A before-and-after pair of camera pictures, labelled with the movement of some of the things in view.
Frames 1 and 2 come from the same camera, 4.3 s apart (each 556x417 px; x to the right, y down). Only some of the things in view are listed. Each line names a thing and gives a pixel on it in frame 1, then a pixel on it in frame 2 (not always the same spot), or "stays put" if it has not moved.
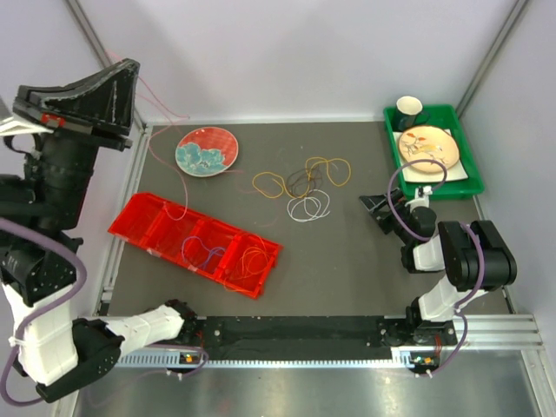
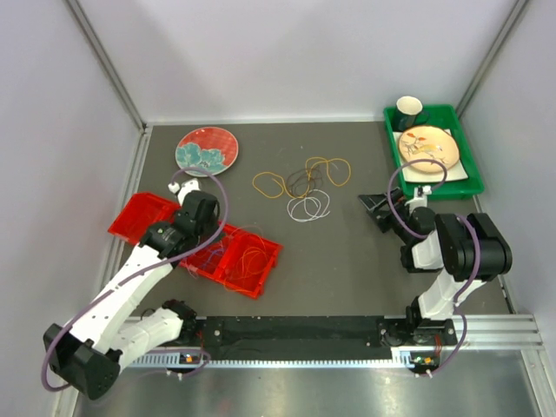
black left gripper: x=107 y=98 to x=215 y=224
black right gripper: x=373 y=201 stays put
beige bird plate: x=428 y=142 stays put
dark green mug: x=407 y=109 stays put
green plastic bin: x=441 y=116 stays put
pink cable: x=179 y=116 to x=250 y=226
